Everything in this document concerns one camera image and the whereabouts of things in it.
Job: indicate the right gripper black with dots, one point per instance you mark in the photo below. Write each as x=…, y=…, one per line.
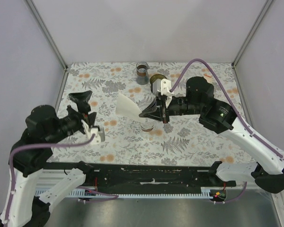
x=152, y=109

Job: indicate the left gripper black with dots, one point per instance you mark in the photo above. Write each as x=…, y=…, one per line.
x=82, y=98

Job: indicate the white paper coffee filter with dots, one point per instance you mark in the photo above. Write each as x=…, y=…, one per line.
x=128, y=108

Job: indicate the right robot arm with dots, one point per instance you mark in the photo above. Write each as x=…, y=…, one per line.
x=267, y=171

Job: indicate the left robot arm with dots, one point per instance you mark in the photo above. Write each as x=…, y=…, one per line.
x=29, y=155

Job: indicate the clear glass dripper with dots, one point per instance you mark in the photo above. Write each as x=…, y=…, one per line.
x=148, y=125

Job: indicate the dark olive glass dripper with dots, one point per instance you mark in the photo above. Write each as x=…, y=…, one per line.
x=155, y=82

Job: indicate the glass carafe with brown band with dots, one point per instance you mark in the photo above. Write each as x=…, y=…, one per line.
x=142, y=73

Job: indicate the floral tablecloth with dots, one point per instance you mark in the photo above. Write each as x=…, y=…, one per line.
x=181, y=142

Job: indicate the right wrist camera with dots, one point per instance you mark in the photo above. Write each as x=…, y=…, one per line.
x=162, y=87

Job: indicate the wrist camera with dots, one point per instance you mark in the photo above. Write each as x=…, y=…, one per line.
x=94, y=134
x=162, y=87

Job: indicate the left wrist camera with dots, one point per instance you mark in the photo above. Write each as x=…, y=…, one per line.
x=94, y=134

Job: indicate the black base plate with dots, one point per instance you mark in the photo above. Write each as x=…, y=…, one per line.
x=143, y=179

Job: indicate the left aluminium frame post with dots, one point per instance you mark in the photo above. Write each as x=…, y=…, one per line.
x=46, y=33

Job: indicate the aluminium frame post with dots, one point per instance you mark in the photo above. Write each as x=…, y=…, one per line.
x=46, y=33
x=258, y=21

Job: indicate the right aluminium frame post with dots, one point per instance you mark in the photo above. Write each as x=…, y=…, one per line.
x=258, y=21

